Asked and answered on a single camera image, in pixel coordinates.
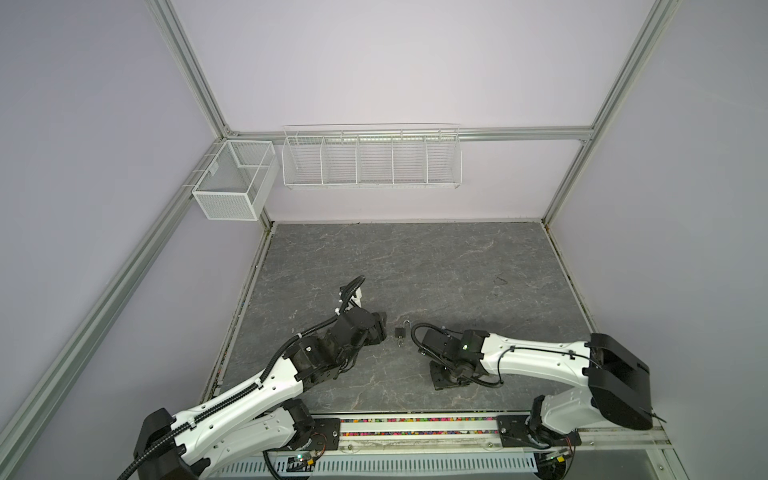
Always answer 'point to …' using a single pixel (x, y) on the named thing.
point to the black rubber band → (500, 279)
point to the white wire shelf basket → (374, 155)
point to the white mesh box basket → (236, 184)
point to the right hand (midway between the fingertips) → (439, 383)
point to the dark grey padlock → (401, 332)
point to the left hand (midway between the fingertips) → (378, 321)
